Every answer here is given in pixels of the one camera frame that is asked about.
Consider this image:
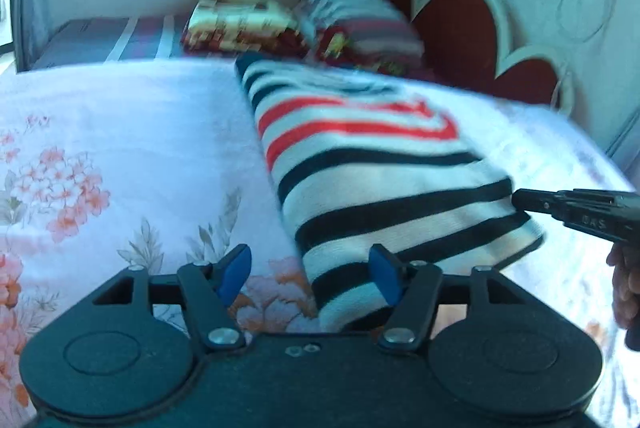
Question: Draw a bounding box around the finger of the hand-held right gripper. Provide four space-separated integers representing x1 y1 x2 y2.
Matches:
512 188 640 215

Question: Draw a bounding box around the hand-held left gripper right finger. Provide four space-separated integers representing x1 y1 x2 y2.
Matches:
369 244 546 352

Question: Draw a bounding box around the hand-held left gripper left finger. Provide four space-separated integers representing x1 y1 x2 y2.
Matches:
70 244 252 352

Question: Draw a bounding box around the striped knit sweater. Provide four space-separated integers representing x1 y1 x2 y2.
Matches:
235 52 547 334

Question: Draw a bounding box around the person's right hand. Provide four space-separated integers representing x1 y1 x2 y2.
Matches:
606 242 640 331

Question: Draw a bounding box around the floral white bedsheet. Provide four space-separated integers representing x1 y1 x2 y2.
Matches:
0 57 640 428

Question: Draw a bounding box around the red scalloped headboard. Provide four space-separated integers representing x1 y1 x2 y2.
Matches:
382 0 576 116

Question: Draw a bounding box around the red printed cloth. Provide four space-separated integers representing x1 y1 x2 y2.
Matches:
312 31 428 76

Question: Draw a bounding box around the striped pillow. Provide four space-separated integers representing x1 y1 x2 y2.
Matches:
295 0 426 59

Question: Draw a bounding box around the striped bedsheet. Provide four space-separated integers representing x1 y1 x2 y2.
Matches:
32 15 194 72

